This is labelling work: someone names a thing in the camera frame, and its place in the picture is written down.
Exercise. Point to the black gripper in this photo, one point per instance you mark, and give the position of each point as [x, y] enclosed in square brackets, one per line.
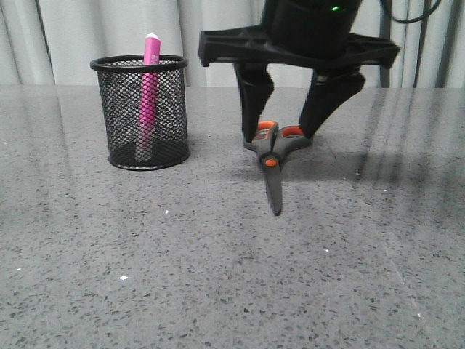
[309, 34]

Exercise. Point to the grey orange scissors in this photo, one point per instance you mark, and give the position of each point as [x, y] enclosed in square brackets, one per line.
[272, 144]

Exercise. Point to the pink highlighter pen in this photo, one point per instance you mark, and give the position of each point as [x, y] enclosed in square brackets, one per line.
[147, 106]

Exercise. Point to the black mesh pen bin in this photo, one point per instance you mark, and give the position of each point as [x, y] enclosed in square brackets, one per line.
[120, 84]

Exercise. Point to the white curtain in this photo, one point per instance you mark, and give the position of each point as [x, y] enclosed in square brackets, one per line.
[53, 42]

